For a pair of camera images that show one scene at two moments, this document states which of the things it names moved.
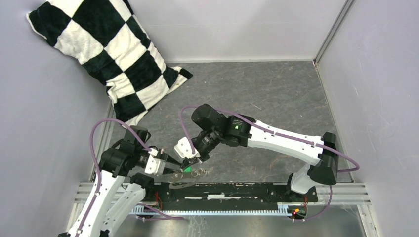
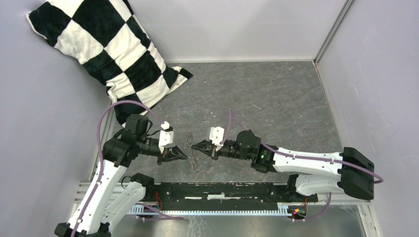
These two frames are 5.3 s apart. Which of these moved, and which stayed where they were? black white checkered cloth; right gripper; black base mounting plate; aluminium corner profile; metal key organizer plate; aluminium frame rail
Moved: metal key organizer plate; right gripper
Stayed: aluminium corner profile; aluminium frame rail; black base mounting plate; black white checkered cloth
